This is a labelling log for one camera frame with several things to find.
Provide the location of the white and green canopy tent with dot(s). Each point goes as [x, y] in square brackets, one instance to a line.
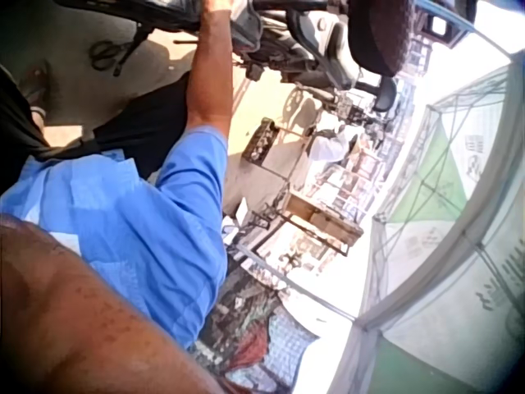
[443, 230]

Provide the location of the black plastic crate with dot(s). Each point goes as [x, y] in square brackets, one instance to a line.
[259, 141]

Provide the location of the black motorcycle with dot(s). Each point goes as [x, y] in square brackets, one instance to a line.
[311, 45]

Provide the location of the stall table with goods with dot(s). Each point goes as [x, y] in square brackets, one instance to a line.
[295, 246]

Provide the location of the person's right hand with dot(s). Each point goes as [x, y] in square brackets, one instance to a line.
[217, 4]

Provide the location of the patterned checked cloth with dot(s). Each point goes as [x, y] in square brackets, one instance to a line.
[262, 340]

